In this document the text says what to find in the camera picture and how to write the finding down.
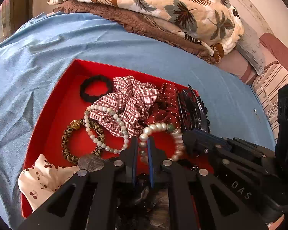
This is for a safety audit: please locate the red cardboard box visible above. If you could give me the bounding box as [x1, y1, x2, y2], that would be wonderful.
[21, 58, 215, 221]

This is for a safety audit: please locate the white cherry print scrunchie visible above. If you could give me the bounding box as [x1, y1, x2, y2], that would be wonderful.
[18, 154, 80, 212]

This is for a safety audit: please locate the striped floral pillow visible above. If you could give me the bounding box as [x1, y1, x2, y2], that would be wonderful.
[252, 63, 288, 142]

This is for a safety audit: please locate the dark red polka dot scrunchie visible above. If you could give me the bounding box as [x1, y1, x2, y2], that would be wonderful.
[146, 83, 183, 127]

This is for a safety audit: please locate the large pearl bracelet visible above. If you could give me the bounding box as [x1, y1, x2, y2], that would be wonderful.
[139, 122, 185, 162]

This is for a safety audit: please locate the pink padded cushion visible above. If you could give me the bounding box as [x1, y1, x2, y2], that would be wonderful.
[259, 33, 288, 71]

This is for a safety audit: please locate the blue bed sheet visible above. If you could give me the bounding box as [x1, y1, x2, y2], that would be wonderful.
[0, 11, 278, 230]

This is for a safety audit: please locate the black hair tie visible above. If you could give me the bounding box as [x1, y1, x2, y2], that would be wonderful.
[80, 75, 114, 103]

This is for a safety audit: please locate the grey white patterned pillow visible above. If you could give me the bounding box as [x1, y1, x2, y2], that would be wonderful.
[236, 19, 266, 76]

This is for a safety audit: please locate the leopard print hair tie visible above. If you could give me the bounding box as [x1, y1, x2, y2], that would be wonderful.
[61, 119, 105, 165]

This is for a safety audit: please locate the red white plaid scrunchie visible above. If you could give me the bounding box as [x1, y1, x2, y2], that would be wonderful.
[89, 75, 161, 138]

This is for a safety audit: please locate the brown ruffled blanket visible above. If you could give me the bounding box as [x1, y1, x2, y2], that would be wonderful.
[53, 0, 224, 65]

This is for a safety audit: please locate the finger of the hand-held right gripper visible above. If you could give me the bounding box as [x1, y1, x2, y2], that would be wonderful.
[182, 129, 276, 159]
[194, 147, 262, 173]

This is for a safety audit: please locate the pink pillow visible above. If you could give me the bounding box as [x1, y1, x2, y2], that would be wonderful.
[217, 50, 257, 84]

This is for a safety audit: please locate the leaf print blanket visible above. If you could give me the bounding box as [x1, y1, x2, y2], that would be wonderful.
[48, 0, 244, 55]

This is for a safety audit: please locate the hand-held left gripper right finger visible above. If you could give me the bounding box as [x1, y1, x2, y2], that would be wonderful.
[147, 136, 269, 230]

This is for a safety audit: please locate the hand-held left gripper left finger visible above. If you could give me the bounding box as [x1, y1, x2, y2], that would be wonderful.
[18, 137, 139, 230]

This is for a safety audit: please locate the grey fabric hair clip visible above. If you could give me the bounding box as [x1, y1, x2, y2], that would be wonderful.
[78, 154, 105, 173]

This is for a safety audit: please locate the small white bead bracelet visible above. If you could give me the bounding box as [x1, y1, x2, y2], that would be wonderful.
[84, 104, 130, 154]

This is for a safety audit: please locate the black claw hair clip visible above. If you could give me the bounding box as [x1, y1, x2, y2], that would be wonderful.
[177, 84, 211, 135]

